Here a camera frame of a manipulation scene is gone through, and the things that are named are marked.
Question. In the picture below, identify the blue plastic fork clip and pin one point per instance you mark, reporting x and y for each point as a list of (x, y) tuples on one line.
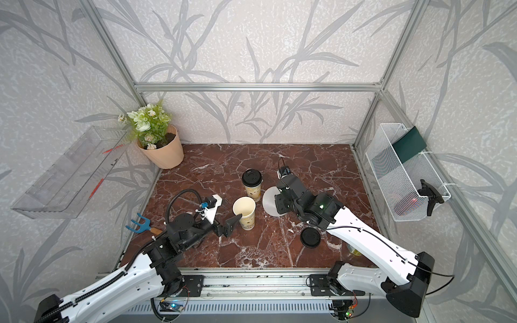
[(140, 225)]

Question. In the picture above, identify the aluminium front rail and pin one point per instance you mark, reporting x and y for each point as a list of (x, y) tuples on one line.
[(250, 284)]

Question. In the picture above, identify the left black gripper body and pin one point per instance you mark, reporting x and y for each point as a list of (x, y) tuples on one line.
[(199, 229)]

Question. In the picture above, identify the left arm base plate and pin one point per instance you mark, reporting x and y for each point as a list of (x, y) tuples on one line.
[(191, 286)]

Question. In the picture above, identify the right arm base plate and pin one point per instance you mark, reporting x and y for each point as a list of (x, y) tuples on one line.
[(319, 287)]

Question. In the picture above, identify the milk tea paper cup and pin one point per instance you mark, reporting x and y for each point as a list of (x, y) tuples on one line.
[(254, 193)]

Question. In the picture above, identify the brown wooden block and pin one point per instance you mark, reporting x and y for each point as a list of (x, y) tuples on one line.
[(155, 231)]

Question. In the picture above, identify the round leak-proof paper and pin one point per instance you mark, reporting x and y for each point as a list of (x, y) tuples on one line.
[(268, 201)]

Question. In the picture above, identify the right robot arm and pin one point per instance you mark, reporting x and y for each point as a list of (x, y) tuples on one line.
[(386, 255)]

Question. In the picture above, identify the black spray trigger clamp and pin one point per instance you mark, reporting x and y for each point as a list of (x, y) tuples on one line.
[(434, 197)]

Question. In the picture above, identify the clear acrylic wall shelf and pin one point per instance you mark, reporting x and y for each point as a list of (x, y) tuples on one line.
[(64, 190)]

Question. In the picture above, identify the potted white flower plant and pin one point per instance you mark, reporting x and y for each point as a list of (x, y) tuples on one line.
[(151, 129)]

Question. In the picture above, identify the black cup lid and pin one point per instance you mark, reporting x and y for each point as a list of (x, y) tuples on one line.
[(252, 178), (310, 237)]

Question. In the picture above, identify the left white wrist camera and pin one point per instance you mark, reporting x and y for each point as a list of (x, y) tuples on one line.
[(208, 208)]

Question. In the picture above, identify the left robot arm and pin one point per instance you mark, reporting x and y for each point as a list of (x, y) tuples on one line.
[(66, 309)]

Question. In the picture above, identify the white mesh wall basket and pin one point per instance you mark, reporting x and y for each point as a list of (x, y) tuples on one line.
[(399, 182)]

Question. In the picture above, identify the dark green card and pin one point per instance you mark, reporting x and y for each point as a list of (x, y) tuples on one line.
[(409, 145)]

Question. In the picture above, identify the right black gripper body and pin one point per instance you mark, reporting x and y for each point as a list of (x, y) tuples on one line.
[(282, 206)]

